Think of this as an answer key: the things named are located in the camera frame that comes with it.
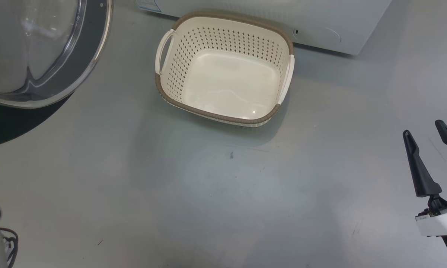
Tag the white washing machine body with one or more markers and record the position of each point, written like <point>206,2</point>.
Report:
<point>245,9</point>

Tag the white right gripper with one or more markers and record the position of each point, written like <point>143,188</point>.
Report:
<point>443,223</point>

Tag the round black glass washer door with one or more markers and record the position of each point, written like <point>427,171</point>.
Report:
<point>83,63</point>

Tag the blue energy label sticker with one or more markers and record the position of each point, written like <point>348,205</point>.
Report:
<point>149,5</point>

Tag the cream perforated laundry basket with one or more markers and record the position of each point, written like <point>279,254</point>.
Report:
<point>227,82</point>

